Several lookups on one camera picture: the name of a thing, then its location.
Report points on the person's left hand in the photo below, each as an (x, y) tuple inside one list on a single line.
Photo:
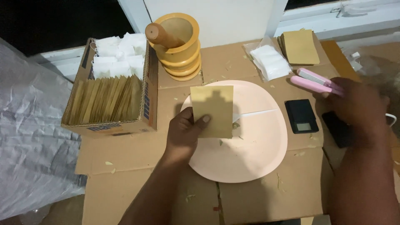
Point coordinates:
[(182, 137)]

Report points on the pink round plate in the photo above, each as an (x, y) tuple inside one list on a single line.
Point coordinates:
[(250, 140)]

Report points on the cardboard box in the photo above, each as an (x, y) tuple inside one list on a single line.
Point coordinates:
[(147, 106)]

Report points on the person's right hand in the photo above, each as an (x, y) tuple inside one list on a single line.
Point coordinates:
[(356, 107)]

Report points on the black scale lid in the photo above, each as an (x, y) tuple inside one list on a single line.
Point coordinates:
[(337, 129)]

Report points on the pink mini heat sealer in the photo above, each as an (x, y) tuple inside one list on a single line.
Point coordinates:
[(314, 82)]

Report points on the pile of white tea bags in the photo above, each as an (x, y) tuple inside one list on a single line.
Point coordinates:
[(120, 56)]

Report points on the stack of brown paper pouches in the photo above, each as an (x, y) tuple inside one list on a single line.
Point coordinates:
[(298, 47)]

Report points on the wooden mortar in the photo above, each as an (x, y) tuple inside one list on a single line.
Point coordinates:
[(181, 53)]

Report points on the brown paper pouch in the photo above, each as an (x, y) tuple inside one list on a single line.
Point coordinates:
[(214, 109)]

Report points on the row of brown pouches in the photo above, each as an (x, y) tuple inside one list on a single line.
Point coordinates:
[(104, 100)]

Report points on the flattened cardboard sheet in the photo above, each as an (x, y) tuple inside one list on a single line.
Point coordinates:
[(131, 187)]

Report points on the wooden pestle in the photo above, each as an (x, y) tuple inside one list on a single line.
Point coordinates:
[(162, 36)]

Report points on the clear bag of white sachets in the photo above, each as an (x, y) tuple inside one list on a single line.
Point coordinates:
[(268, 61)]

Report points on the clear plastic sheet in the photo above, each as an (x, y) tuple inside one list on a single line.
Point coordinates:
[(34, 137)]

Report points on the black pocket digital scale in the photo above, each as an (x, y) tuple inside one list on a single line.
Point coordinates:
[(301, 116)]

